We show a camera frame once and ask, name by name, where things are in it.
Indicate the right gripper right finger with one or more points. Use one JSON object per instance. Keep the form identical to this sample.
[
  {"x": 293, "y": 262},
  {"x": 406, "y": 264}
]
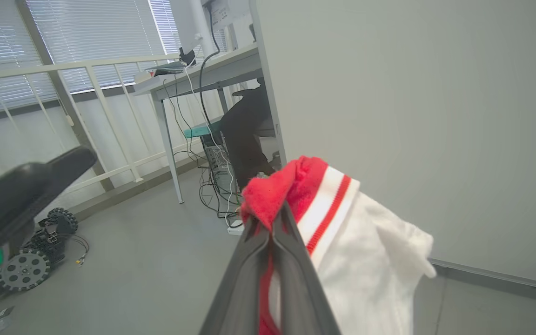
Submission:
[{"x": 296, "y": 279}]

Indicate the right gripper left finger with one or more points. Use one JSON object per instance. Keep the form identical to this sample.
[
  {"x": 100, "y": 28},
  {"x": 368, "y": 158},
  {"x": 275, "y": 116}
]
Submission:
[{"x": 244, "y": 279}]

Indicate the red and white garment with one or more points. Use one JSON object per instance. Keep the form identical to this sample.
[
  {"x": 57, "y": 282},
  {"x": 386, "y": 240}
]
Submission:
[{"x": 365, "y": 260}]

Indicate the black wheeled robot base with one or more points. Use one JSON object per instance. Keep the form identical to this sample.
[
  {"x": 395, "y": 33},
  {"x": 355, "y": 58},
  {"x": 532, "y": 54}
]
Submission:
[{"x": 25, "y": 270}]

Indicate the teal chair seat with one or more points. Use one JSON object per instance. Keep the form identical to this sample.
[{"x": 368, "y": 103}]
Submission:
[{"x": 200, "y": 130}]

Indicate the white power strip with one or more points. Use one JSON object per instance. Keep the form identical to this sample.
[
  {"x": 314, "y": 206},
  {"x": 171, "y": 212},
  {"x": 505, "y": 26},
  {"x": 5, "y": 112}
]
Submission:
[{"x": 236, "y": 228}]

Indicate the computer tower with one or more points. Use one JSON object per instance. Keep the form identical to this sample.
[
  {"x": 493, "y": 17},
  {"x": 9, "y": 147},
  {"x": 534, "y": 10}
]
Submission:
[{"x": 219, "y": 163}]

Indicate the white metal railing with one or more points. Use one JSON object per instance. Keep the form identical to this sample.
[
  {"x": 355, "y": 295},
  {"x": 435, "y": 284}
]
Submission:
[{"x": 63, "y": 67}]

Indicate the grey flat desk device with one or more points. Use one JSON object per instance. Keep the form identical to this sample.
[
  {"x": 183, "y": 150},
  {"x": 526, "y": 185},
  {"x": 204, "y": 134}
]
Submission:
[{"x": 168, "y": 69}]

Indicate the large white partition panel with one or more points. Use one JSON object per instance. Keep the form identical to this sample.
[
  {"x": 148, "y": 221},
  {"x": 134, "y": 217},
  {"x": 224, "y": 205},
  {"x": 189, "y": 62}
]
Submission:
[{"x": 412, "y": 116}]

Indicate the grey office desk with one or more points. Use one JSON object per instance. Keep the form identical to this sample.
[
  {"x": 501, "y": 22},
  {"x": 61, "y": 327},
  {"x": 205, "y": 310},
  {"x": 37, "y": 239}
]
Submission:
[{"x": 231, "y": 63}]

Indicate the white computer monitor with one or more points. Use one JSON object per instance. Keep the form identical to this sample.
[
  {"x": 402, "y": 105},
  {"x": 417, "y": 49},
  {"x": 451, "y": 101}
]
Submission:
[{"x": 186, "y": 23}]

